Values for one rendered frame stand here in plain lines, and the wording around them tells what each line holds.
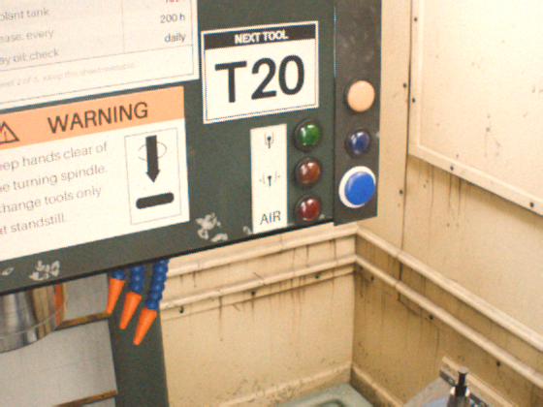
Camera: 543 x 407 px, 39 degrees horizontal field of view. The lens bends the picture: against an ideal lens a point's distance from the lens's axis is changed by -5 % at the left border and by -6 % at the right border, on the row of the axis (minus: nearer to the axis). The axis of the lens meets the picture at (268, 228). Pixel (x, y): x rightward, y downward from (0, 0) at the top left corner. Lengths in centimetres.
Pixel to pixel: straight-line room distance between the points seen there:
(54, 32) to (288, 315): 158
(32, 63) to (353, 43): 26
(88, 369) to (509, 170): 87
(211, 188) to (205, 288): 129
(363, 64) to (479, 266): 108
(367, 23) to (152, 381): 101
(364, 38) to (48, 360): 90
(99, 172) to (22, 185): 6
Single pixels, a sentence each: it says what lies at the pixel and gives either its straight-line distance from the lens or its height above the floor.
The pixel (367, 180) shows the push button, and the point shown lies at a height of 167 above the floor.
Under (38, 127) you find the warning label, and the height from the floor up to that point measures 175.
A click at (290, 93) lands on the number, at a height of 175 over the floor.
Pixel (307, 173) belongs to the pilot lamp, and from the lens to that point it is 64.
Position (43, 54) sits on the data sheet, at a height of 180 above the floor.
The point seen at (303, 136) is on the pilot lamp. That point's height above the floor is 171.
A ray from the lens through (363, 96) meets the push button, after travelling 65.
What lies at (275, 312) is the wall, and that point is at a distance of 203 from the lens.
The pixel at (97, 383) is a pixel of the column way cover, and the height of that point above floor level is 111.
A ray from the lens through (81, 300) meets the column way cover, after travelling 133.
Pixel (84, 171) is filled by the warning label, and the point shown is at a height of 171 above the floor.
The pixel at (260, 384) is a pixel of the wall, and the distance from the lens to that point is 212.
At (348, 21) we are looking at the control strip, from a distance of 64.
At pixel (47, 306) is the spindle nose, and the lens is 76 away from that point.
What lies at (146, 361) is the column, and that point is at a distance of 149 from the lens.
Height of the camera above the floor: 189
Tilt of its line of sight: 23 degrees down
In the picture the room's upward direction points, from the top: 1 degrees counter-clockwise
